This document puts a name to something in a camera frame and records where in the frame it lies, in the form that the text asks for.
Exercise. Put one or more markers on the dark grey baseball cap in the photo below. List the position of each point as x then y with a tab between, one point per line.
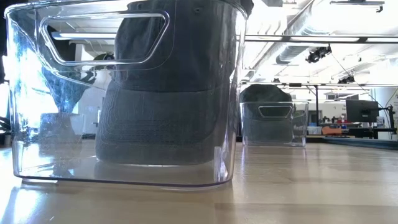
161	130

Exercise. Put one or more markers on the grey-blue baseball cap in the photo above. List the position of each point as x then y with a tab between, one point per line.
186	46

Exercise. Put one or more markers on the faded green baseball cap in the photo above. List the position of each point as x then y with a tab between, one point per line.
270	130

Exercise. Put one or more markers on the clear plastic bin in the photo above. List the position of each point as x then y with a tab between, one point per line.
300	133
236	124

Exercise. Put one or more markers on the silver overhead beam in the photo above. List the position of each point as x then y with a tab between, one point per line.
311	39

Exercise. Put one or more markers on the orange background object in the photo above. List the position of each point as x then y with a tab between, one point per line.
332	130

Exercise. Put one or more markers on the black computer monitor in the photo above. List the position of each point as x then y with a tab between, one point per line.
362	110

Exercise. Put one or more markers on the black background desk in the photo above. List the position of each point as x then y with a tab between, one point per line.
370	132

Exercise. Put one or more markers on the black hanging camera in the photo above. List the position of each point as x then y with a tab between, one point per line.
346	80
317	54

